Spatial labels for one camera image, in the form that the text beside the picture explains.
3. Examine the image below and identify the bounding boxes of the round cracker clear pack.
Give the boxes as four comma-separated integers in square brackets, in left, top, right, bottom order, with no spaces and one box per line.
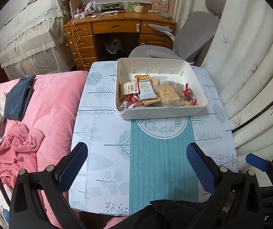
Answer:
[155,85,182,105]

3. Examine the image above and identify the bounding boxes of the red white snack packet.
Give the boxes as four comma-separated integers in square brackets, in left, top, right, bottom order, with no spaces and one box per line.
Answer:
[119,94,142,109]

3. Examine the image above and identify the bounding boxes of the LiPO biscuit packet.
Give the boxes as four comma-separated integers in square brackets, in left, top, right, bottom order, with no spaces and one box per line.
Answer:
[121,79,139,96]

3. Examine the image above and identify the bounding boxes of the oats bar packet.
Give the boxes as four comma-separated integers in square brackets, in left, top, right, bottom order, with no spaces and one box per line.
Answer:
[136,74,157,100]

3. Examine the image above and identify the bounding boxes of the beige cracker packet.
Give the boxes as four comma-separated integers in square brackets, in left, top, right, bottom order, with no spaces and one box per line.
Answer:
[141,97,160,106]

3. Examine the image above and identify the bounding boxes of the clear pack pale pastry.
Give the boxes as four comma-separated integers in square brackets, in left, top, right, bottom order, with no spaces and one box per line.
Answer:
[149,76,168,86]

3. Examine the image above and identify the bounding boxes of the crumpled pink towel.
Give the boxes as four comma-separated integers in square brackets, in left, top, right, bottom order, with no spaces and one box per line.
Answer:
[0,123,45,188]

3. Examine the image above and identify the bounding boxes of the tree-patterned tablecloth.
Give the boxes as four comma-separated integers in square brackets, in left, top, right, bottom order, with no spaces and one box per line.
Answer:
[69,61,238,216]

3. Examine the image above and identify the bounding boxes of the pink bed blanket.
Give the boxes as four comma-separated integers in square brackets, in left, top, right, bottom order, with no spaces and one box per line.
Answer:
[0,71,89,228]

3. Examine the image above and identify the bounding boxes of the navy folded garment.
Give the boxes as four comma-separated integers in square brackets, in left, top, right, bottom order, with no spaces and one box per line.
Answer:
[4,75,36,121]

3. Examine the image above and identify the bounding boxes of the white floral curtain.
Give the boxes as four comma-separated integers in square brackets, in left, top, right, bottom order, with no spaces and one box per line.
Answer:
[174,0,273,170]

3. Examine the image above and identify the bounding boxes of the white plastic storage bin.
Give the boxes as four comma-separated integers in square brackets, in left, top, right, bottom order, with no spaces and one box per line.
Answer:
[115,58,208,120]

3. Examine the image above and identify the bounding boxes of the wooden desk with drawers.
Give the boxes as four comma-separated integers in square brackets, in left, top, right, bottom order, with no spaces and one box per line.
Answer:
[64,12,176,71]

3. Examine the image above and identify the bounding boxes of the grey office chair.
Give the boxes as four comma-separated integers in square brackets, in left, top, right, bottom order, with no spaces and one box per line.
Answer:
[129,0,226,63]

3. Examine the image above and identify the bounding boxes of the dark printed desk box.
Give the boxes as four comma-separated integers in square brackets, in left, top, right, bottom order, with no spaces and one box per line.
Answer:
[100,2,125,12]

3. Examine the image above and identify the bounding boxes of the cream mug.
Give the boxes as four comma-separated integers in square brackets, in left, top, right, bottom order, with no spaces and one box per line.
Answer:
[133,5,144,14]

